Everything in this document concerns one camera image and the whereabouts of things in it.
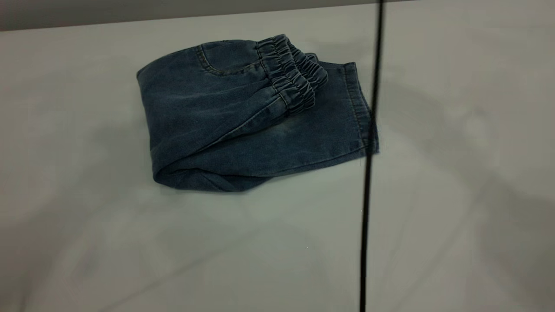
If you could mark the white table cloth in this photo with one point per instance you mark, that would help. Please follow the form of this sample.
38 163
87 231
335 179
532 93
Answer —
173 251

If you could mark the blue denim pants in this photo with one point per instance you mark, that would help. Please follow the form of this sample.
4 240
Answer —
217 112

